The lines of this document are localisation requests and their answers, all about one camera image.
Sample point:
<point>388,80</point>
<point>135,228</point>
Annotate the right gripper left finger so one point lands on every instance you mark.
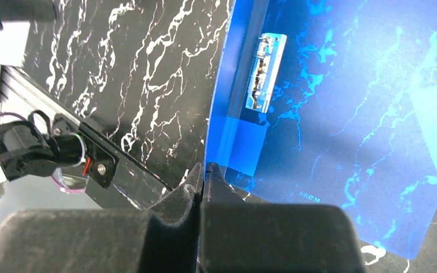
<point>162,238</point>

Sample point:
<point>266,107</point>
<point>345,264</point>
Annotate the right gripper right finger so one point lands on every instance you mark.
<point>237,236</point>

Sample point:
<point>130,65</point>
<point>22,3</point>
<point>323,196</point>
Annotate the blue plastic folder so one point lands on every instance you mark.
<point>353,117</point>

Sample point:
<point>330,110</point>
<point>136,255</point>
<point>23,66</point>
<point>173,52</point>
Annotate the silver folder clip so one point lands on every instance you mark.
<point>266,64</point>

